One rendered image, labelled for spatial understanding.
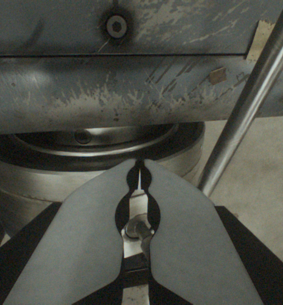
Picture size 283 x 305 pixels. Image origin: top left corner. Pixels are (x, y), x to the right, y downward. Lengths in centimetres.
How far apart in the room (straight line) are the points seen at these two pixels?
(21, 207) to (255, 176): 203
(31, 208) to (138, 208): 11
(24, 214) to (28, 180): 5
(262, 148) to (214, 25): 191
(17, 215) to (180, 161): 19
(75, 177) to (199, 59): 15
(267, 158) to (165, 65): 201
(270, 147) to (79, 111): 199
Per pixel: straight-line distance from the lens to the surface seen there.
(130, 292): 88
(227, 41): 20
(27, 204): 28
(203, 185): 16
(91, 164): 25
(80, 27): 17
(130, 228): 28
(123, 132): 27
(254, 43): 21
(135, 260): 90
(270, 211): 259
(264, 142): 206
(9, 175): 27
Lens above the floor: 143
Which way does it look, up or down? 60 degrees down
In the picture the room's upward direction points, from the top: 156 degrees clockwise
